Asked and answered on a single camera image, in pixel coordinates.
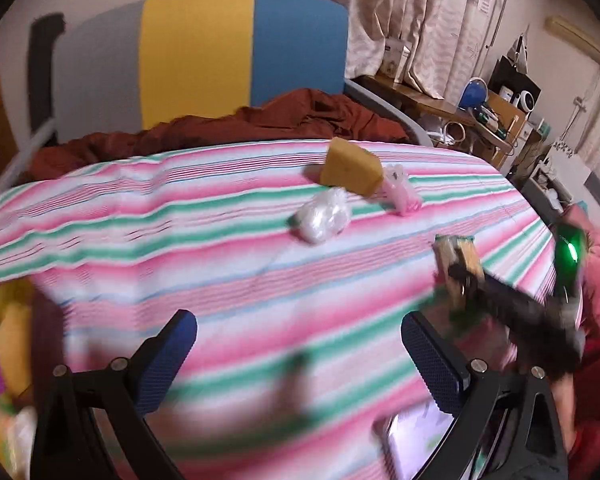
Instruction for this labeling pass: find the clear plastic bag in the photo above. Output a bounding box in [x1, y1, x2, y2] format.
[294, 188, 351, 245]

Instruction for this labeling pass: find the dark red blanket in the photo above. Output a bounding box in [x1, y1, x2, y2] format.
[24, 89, 416, 182]

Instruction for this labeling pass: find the yellow sponge block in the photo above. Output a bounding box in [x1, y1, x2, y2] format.
[320, 138, 384, 197]

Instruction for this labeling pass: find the grey yellow blue headboard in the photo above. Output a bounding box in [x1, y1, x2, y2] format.
[52, 0, 349, 142]

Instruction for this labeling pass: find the wooden bedside desk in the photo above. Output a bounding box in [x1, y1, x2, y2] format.
[355, 74, 526, 174]

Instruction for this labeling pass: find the pink green striped bedsheet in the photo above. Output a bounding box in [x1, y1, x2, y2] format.
[0, 141, 554, 479]

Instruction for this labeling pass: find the white bed rail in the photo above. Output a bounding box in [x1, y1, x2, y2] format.
[0, 118, 56, 195]

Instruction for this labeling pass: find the smartphone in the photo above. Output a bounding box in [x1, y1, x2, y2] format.
[375, 399, 454, 479]

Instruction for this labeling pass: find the black rolled mat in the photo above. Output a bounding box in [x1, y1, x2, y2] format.
[27, 12, 66, 132]

